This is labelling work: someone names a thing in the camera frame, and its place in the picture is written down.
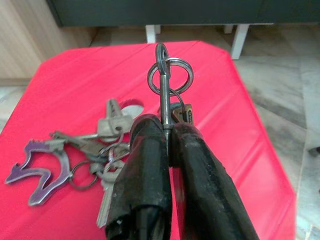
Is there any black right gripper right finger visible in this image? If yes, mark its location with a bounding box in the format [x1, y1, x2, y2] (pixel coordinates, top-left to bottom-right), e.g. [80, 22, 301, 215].
[170, 122, 260, 240]

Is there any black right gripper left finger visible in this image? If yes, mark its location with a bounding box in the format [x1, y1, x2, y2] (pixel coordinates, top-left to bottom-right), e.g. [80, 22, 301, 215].
[104, 113, 175, 240]

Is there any light wooden panel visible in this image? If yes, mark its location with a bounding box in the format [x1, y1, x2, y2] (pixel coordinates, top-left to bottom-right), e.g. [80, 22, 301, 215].
[0, 0, 64, 81]

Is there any key bunch with brass key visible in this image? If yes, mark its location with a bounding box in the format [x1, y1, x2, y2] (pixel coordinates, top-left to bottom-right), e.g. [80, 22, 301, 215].
[146, 42, 195, 135]

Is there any dark cabinet with white legs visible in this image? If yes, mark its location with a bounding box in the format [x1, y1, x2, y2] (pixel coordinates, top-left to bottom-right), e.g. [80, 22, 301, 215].
[46, 0, 320, 60]

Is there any key bunch with purple charm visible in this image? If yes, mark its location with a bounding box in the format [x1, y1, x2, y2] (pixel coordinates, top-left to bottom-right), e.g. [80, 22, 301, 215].
[4, 97, 133, 230]

